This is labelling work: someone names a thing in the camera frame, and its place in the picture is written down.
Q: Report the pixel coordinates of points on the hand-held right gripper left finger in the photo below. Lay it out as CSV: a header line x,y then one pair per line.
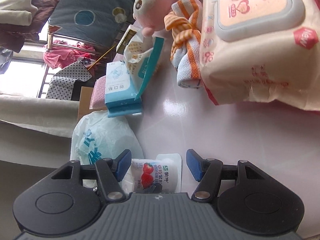
x,y
123,165

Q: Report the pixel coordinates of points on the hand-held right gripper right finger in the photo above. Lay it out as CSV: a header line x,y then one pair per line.
x,y
193,165

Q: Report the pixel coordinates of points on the strawberry yogurt cup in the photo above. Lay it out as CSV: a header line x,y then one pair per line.
x,y
155,172

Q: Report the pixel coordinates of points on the light green plastic bag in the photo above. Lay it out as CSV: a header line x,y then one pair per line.
x,y
105,135

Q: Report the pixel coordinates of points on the blue box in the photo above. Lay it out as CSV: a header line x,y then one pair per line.
x,y
125,112

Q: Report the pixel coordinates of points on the pink knitted cloth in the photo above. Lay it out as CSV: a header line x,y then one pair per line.
x,y
97,95

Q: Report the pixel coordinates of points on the brown cardboard box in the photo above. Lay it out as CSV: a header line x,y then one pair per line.
x,y
85,100

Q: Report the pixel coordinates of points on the light blue printed pack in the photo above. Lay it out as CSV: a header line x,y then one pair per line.
x,y
117,87

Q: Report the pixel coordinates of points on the cotton swab bag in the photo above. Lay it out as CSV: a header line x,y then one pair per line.
x,y
140,65

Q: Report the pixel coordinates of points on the pink wet wipes pack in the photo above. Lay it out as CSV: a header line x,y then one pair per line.
x,y
262,55

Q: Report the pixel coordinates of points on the polka dot cloth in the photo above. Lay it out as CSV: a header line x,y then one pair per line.
x,y
62,85

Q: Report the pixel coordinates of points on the orange striped towel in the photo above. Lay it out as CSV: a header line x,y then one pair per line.
x,y
187,55

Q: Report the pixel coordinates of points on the yellow stick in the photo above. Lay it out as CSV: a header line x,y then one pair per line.
x,y
102,56

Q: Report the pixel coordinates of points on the small yellow white box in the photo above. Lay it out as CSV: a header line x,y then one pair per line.
x,y
126,40

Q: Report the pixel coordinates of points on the pink hanging garment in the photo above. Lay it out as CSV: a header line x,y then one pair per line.
x,y
57,55

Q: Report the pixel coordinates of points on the metal window railing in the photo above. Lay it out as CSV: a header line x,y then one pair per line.
x,y
47,52

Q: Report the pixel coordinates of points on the blue blanket with circles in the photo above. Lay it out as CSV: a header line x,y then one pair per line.
x,y
95,5

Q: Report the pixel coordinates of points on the pink plush toy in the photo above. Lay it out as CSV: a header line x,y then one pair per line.
x,y
155,2

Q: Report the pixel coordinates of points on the brown cloth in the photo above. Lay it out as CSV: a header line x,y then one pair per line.
x,y
42,12

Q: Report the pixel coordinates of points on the white folded cloth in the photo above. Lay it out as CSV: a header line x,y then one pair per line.
x,y
17,7

